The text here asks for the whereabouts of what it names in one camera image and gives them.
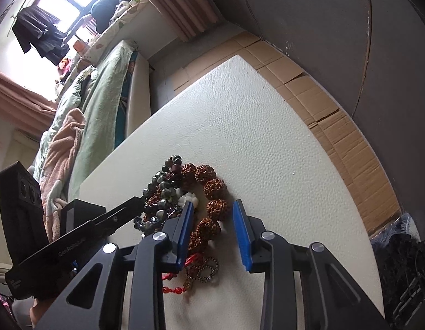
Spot red tassel bead string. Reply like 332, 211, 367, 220
162, 252, 204, 296

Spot small dark metal bead bracelet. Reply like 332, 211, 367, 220
182, 256, 220, 290

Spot grey green stone bracelet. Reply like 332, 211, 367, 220
133, 154, 200, 234

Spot person's left hand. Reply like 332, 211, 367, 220
30, 299, 54, 327

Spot pink patterned blanket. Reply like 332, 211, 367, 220
40, 108, 86, 242

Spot white low table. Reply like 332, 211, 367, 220
78, 54, 386, 330

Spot left pink curtain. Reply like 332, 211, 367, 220
0, 71, 56, 137

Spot green floral duvet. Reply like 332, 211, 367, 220
32, 66, 96, 183

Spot green bed sheet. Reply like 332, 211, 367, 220
68, 40, 134, 200

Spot pink items on windowsill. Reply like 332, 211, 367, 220
56, 57, 71, 84

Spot floral windowsill cushion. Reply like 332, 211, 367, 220
82, 0, 149, 64

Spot dark hanging clothes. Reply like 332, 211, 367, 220
12, 5, 70, 66

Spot black bag on windowsill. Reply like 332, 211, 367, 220
90, 0, 119, 34

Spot dark grey wardrobe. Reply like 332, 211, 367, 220
245, 0, 425, 237

